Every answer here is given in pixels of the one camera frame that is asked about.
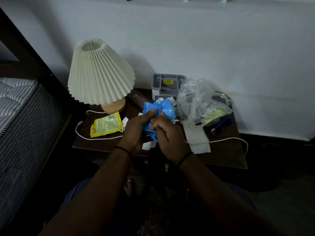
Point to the person's left hand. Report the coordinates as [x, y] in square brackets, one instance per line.
[133, 133]

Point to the person's right hand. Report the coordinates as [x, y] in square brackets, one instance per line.
[171, 140]

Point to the person's right thumb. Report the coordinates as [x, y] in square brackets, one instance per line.
[157, 121]

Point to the person's left thumb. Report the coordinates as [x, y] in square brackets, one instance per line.
[145, 116]

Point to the blue plastic bag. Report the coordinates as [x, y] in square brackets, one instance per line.
[161, 113]

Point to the person's right forearm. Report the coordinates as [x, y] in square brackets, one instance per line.
[216, 199]

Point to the person's left forearm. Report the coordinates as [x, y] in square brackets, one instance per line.
[98, 194]

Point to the dark brown book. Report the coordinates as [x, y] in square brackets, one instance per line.
[137, 98]

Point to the wooden lamp base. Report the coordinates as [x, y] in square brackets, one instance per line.
[114, 106]

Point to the grey plastic organizer box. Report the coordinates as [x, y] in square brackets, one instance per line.
[167, 85]

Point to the yellow snack packet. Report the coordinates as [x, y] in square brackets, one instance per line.
[106, 124]

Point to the black left wrist band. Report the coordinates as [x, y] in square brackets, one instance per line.
[123, 150]

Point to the black wrist band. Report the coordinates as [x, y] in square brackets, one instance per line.
[184, 159]
[123, 150]

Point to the white tissue paper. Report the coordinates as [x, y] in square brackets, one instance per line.
[196, 137]

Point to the clear crumpled plastic bag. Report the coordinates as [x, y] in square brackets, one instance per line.
[199, 103]

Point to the black right wrist band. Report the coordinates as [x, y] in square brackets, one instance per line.
[184, 159]

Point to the blue pen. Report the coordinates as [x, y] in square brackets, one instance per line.
[219, 126]

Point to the pleated cream lampshade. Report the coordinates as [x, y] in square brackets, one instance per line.
[99, 71]

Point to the metal round tin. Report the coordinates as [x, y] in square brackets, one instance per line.
[220, 97]

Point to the brown wooden bedside table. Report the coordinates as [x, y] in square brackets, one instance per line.
[221, 152]

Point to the person's foot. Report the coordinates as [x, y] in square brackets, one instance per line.
[128, 186]

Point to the person's blue shorts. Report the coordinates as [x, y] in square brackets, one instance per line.
[73, 194]

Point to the striped grey mattress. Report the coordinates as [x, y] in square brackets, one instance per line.
[24, 135]

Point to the dark wooden bed frame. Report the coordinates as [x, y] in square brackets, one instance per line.
[32, 71]

